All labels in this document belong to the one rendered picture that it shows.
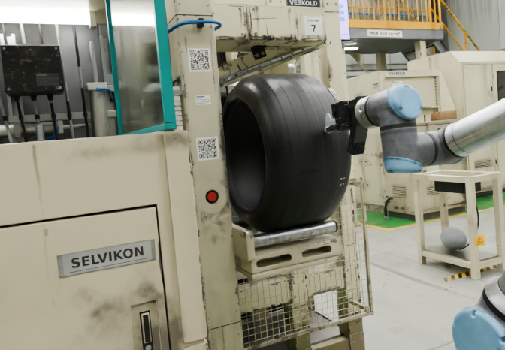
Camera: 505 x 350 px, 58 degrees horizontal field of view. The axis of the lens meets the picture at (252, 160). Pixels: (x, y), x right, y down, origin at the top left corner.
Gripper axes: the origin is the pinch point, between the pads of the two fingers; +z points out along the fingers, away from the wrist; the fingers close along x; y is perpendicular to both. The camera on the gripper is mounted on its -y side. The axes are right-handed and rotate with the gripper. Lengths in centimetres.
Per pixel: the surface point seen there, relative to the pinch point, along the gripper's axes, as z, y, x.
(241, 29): 42, 49, 6
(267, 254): 15.1, -36.5, 20.0
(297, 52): 56, 44, -27
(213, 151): 21.0, -0.7, 31.6
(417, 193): 186, -41, -207
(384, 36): 551, 232, -525
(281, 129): 3.1, 2.4, 15.0
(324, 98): 4.9, 12.0, -3.6
